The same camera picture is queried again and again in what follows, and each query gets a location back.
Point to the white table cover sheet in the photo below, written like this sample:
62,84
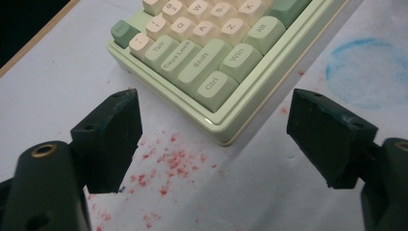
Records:
48,80

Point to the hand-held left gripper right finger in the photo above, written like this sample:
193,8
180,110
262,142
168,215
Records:
330,141

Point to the green and cream keyboard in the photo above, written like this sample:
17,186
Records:
237,112

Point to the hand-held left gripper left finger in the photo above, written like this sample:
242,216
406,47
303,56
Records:
107,144

